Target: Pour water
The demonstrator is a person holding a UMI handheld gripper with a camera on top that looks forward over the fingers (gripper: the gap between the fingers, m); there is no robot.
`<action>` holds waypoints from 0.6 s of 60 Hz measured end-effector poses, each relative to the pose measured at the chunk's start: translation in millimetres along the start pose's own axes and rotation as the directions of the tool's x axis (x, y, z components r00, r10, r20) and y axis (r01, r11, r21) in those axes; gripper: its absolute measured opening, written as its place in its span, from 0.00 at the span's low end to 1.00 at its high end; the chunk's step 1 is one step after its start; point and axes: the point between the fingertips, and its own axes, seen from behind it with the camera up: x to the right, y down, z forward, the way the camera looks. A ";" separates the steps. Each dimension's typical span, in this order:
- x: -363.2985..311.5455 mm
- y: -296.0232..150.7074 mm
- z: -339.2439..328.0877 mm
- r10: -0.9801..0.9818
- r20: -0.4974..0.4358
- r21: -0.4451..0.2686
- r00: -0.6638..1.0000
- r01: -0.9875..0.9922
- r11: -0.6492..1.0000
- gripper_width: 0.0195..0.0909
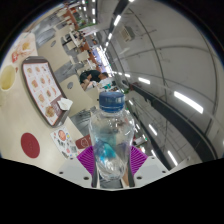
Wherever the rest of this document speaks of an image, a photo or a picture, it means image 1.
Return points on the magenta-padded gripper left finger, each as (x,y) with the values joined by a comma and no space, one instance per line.
(86,160)

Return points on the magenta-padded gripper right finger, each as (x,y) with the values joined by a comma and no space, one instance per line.
(137,160)

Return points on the person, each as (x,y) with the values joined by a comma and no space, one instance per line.
(91,77)

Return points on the ceiling air conditioner unit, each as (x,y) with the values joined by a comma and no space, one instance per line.
(127,33)

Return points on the ceiling strip lights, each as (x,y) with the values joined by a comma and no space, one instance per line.
(188,101)

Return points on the clear water bottle blue cap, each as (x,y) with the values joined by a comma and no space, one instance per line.
(111,133)

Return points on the flat round red coaster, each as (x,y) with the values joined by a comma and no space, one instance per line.
(30,145)

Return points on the brown food tray paper liner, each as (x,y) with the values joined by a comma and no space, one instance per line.
(40,86)

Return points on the red sauce packet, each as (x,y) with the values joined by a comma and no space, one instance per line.
(15,56)

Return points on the white napkin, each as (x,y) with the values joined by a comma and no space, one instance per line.
(64,104)

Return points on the paper bag with fries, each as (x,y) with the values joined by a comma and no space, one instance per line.
(26,45)

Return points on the beige chair oval hole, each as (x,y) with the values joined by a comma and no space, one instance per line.
(76,96)
(53,53)

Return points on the colourful printed flyer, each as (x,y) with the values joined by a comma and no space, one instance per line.
(64,141)

